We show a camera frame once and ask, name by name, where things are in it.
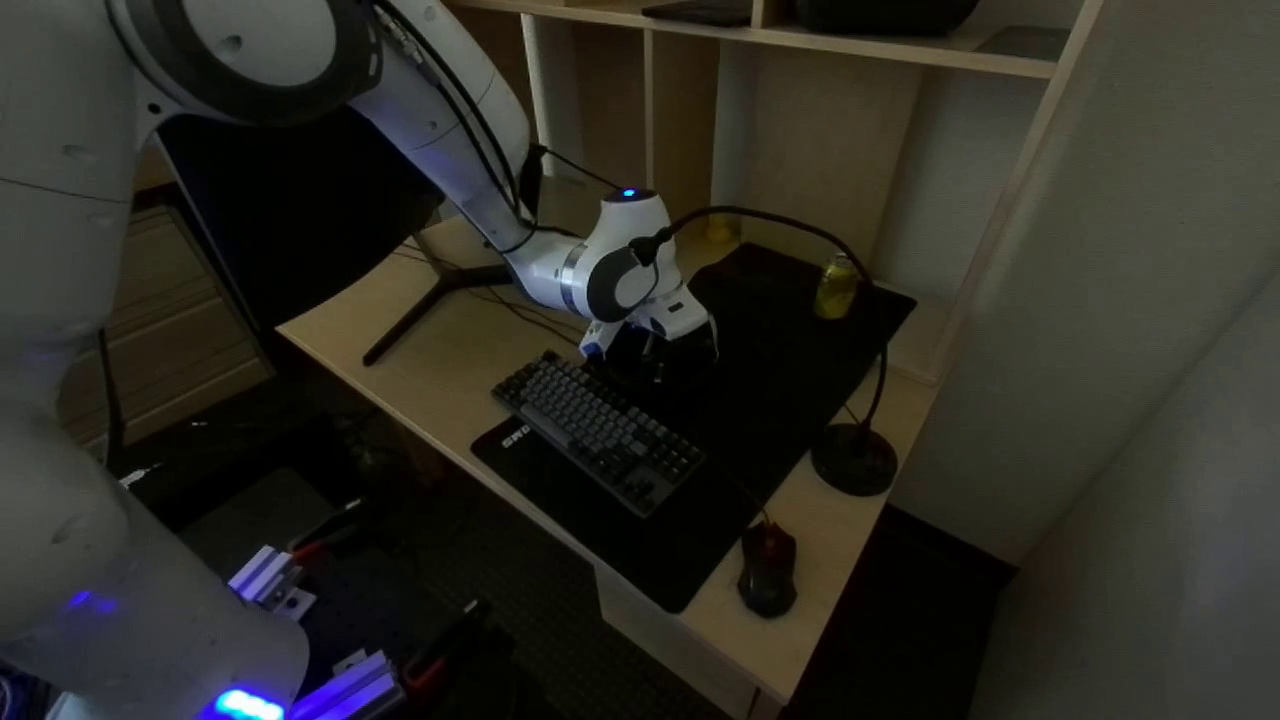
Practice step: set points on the light wooden shelf unit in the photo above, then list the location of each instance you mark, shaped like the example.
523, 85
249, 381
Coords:
800, 147

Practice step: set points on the grey black keyboard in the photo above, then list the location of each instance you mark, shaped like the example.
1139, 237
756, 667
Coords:
602, 430

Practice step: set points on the black gooseneck desk lamp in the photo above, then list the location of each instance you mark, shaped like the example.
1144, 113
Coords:
852, 462

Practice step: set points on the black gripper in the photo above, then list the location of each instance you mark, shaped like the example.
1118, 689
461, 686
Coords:
640, 349

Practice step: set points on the black bag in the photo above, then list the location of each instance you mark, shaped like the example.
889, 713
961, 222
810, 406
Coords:
880, 16

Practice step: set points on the black tripod stand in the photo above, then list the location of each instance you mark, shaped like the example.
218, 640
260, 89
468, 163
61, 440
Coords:
426, 298

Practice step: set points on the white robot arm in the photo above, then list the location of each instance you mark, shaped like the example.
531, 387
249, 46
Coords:
442, 120

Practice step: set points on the black desk mat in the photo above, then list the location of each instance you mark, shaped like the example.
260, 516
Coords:
775, 387

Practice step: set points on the black red computer mouse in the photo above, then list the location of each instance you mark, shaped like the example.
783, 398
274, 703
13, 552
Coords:
769, 566

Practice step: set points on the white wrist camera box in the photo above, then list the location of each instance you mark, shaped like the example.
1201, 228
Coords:
682, 318

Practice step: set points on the brown wooden cabinet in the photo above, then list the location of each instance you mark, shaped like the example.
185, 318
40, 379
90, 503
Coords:
162, 320

